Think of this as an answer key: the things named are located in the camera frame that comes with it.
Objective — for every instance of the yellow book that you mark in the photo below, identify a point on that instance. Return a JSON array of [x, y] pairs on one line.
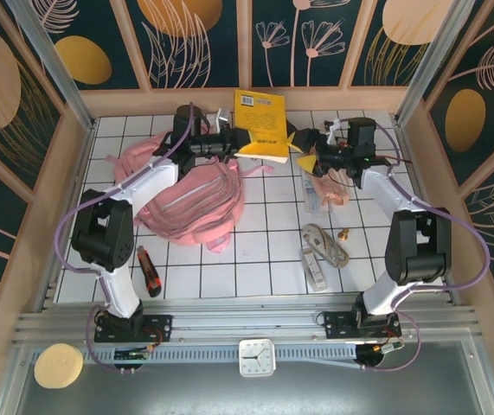
[[259, 116]]

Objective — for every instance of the clear ruler packet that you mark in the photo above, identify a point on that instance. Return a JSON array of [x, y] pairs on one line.
[[316, 199]]

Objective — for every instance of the pink backpack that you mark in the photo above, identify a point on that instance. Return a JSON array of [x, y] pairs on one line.
[[203, 203]]

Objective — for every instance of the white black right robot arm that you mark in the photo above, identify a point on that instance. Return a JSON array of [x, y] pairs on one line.
[[385, 190]]

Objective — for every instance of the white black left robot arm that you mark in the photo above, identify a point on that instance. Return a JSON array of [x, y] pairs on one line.
[[151, 181]]

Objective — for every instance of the small brass fitting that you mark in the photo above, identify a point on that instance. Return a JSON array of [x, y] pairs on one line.
[[342, 234]]

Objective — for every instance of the orange black utility knife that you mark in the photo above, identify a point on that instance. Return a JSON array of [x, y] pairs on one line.
[[148, 270]]

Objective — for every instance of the small controller circuit board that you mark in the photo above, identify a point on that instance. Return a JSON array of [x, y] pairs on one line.
[[132, 354], [385, 348]]

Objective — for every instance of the white square clock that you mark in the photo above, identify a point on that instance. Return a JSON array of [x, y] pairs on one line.
[[257, 358]]

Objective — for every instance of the yellow round sponge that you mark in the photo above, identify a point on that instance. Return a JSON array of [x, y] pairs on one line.
[[58, 365]]

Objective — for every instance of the aluminium frame post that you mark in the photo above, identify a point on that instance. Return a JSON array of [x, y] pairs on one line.
[[428, 56], [52, 60]]

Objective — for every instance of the aluminium front rail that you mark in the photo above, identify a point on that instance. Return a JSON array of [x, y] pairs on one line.
[[251, 322]]

